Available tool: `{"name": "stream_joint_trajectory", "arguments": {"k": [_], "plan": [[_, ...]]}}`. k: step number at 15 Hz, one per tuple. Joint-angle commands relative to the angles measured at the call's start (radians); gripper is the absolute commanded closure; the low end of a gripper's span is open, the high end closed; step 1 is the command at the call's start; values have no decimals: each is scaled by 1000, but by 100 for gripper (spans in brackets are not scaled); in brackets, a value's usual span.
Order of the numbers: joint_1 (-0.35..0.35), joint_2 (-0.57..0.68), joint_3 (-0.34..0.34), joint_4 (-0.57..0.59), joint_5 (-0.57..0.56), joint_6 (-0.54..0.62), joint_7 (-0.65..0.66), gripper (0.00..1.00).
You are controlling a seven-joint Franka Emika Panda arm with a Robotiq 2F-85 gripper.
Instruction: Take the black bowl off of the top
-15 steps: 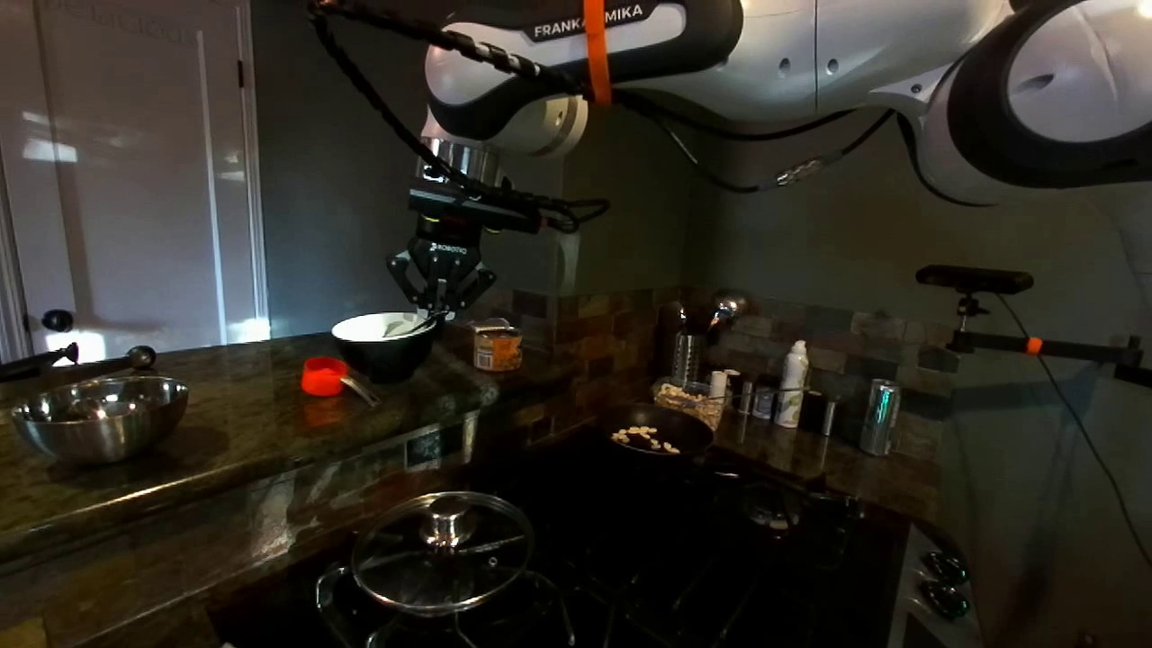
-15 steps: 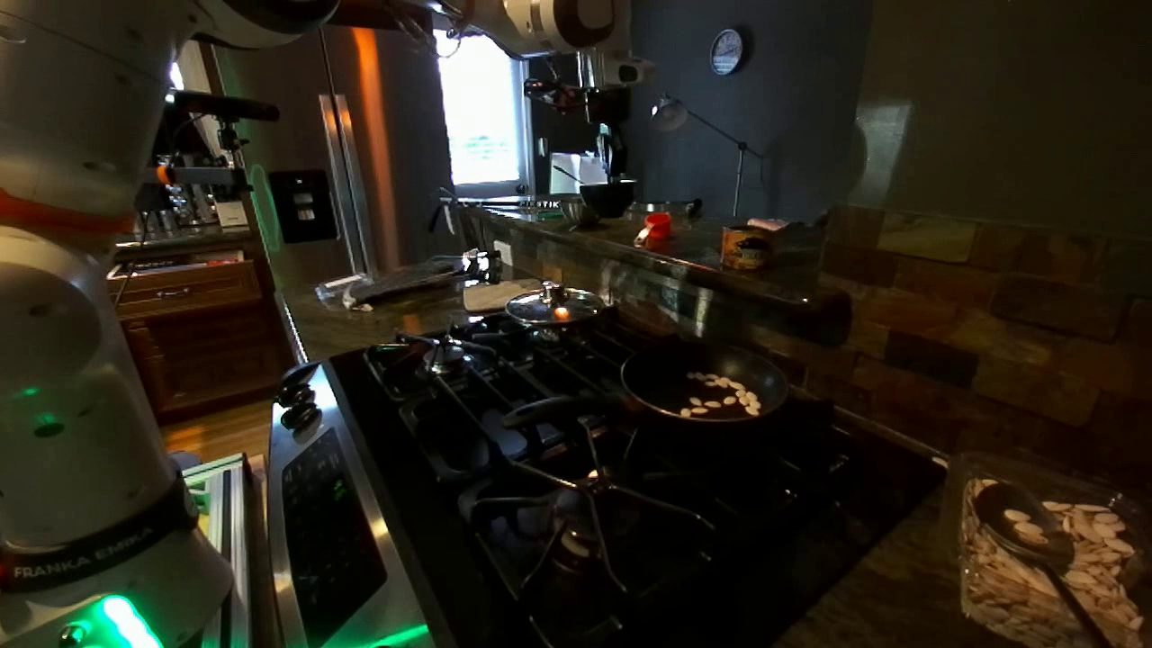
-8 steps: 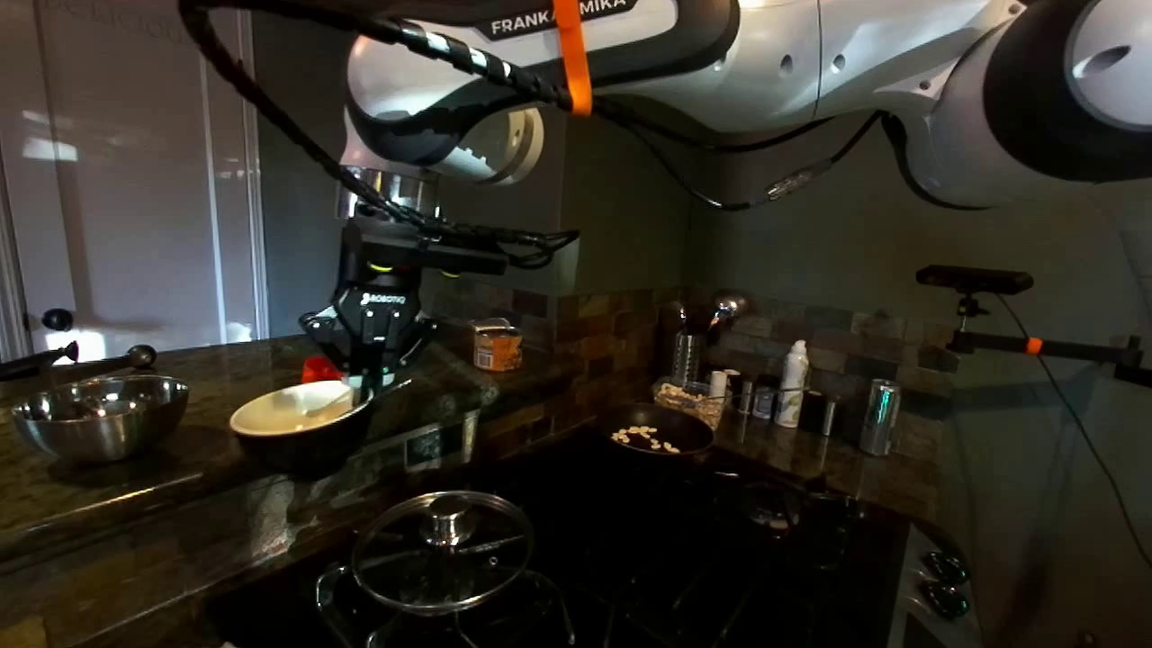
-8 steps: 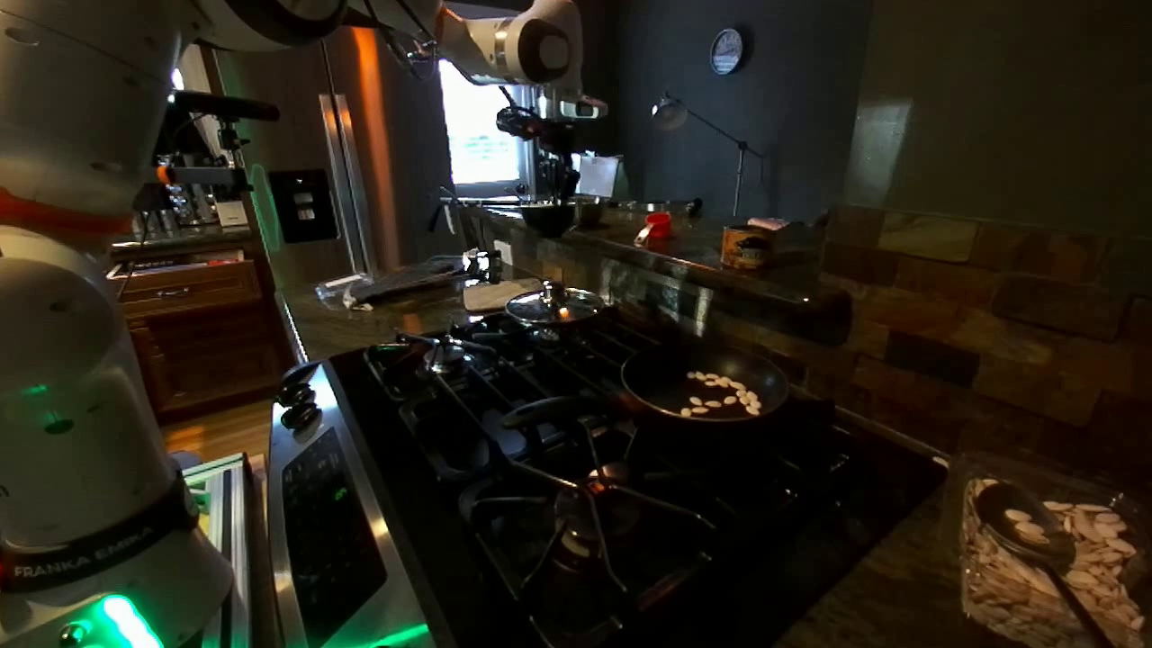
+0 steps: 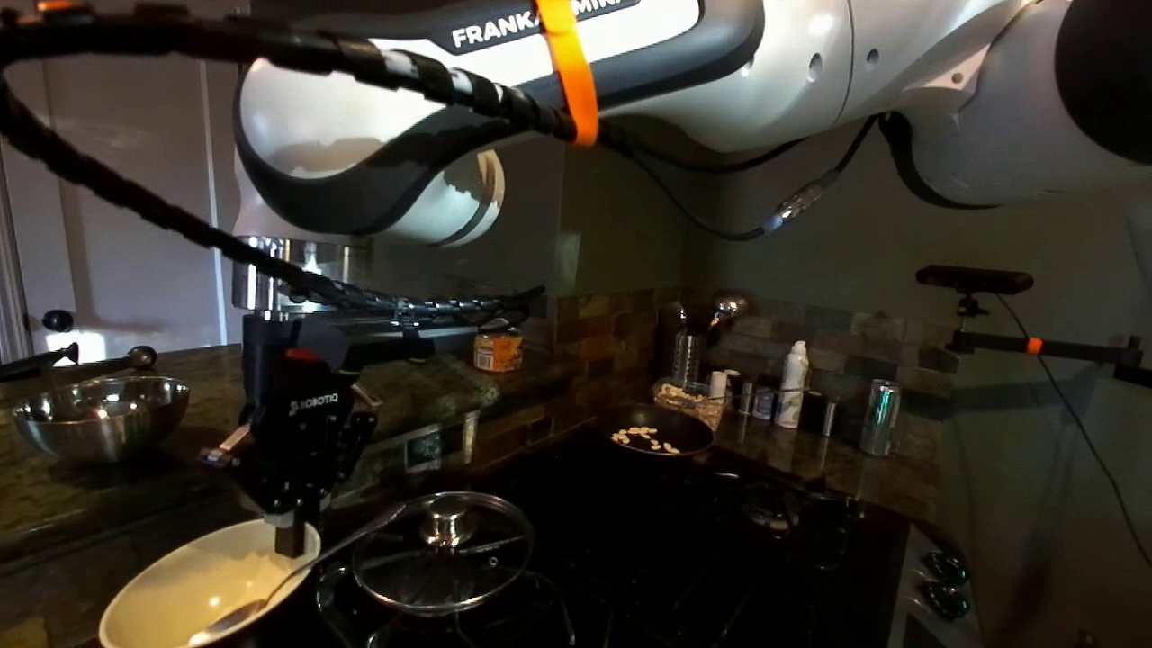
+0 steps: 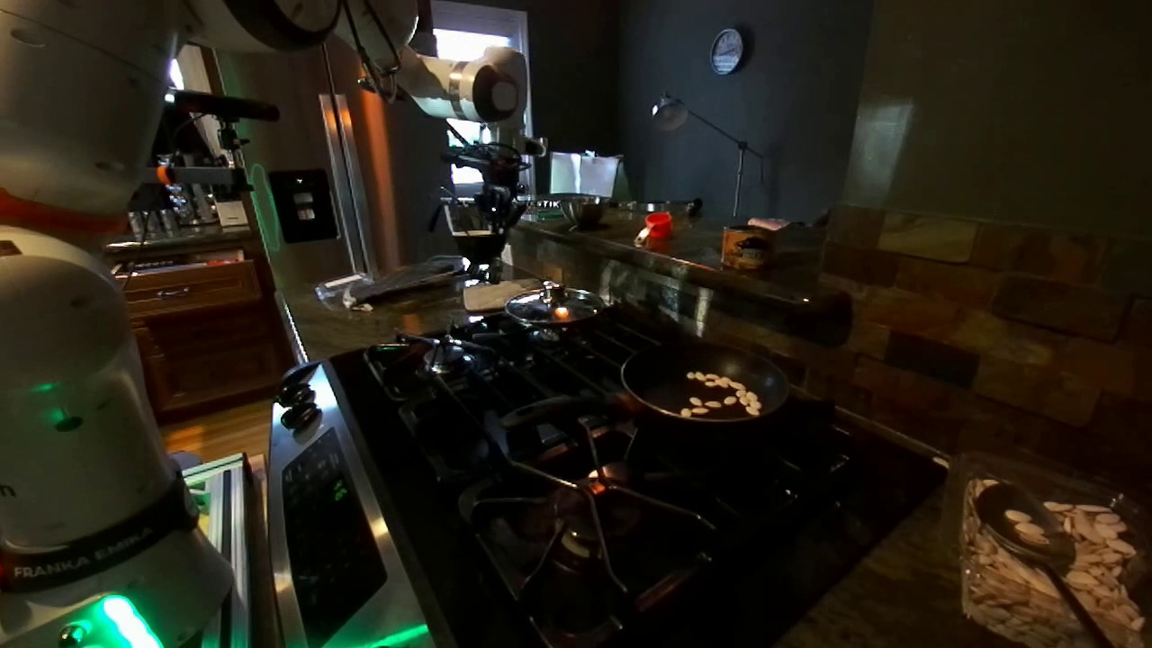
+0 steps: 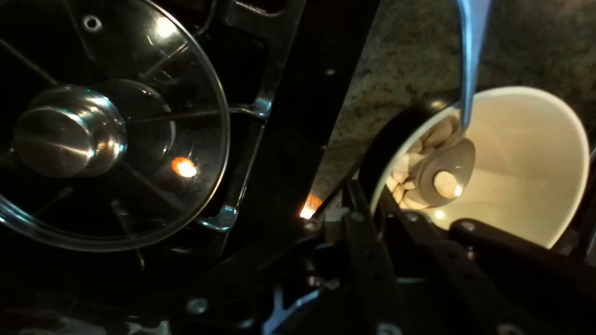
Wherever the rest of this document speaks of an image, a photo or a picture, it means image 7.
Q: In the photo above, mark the glass lid with metal knob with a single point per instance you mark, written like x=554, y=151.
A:
x=94, y=123

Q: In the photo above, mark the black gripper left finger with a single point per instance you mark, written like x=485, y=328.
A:
x=369, y=266

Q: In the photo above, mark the pale food pieces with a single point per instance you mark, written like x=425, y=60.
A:
x=438, y=132

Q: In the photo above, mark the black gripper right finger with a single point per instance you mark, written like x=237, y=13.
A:
x=459, y=272

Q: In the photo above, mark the black gas stove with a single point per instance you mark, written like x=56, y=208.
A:
x=291, y=112

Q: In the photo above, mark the black bowl with white inside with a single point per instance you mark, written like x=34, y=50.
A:
x=528, y=168

